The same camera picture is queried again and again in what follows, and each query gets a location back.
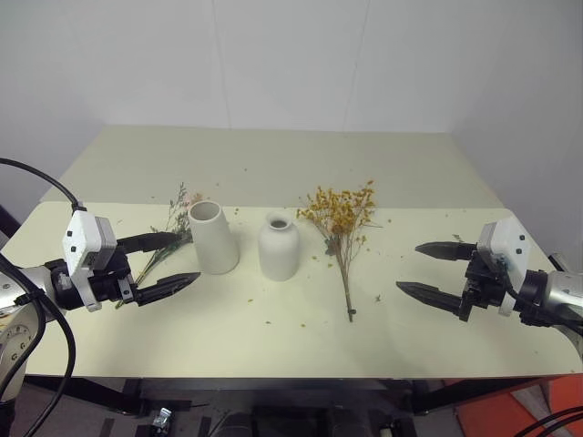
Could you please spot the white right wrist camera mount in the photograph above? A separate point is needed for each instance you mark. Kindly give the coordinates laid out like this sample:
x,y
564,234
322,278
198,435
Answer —
x,y
505,246

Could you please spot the orange box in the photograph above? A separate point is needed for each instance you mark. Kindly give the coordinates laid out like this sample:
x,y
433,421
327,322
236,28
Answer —
x,y
524,405

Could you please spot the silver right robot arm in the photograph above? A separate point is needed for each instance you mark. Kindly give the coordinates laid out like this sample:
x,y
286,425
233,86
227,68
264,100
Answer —
x,y
553,296

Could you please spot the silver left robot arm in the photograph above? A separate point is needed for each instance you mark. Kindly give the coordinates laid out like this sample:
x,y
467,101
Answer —
x,y
18,291

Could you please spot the white bottle-shaped vase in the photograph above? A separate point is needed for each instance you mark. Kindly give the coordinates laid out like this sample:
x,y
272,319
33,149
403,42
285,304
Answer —
x,y
278,246

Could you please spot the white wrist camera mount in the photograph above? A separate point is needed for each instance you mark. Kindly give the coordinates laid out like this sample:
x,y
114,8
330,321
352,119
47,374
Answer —
x,y
84,248
505,246

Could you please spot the black table frame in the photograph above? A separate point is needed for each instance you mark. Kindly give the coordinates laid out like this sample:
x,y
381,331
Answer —
x,y
255,400

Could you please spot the pink green dried flower bunch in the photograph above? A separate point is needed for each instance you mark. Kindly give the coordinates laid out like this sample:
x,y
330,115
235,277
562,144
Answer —
x,y
175,227

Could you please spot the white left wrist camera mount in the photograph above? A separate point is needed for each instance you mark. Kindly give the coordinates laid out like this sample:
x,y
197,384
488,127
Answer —
x,y
84,248

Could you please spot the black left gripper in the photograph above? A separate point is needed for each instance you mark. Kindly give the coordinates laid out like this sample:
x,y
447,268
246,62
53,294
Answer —
x,y
111,282

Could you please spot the yellow dried flower bunch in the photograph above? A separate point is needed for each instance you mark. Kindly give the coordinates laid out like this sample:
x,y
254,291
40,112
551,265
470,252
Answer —
x,y
341,218

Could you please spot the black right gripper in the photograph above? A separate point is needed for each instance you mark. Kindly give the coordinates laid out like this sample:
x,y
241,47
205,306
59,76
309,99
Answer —
x,y
483,284

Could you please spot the white tapered cylinder vase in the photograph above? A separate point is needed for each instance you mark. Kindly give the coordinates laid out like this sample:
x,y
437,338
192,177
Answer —
x,y
212,236

